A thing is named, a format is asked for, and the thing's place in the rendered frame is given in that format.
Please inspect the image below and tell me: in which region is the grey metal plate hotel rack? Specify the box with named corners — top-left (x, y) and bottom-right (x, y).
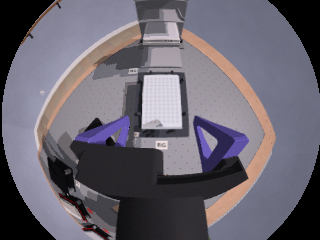
top-left (134, 0), bottom-right (189, 68)

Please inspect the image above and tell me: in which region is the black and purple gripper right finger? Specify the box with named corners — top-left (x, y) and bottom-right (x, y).
top-left (193, 115), bottom-right (249, 172)

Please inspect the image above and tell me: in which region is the dark grey raised platform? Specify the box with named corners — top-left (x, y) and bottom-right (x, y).
top-left (134, 71), bottom-right (189, 137)

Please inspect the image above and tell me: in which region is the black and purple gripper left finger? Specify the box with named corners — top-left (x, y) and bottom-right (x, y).
top-left (74, 116), bottom-right (130, 147)

